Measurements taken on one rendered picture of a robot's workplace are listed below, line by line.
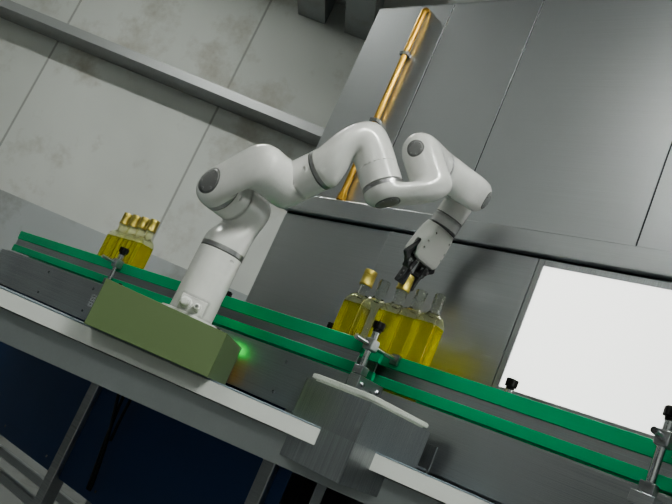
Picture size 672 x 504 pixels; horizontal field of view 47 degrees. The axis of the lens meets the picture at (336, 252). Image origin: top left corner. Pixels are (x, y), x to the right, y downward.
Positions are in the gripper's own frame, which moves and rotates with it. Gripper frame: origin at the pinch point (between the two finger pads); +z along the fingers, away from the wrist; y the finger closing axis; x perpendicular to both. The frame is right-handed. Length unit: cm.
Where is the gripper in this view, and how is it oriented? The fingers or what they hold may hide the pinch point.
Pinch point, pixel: (407, 278)
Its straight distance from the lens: 191.6
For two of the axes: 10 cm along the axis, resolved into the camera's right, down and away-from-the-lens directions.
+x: 6.0, 3.9, -7.0
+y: -5.7, -4.2, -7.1
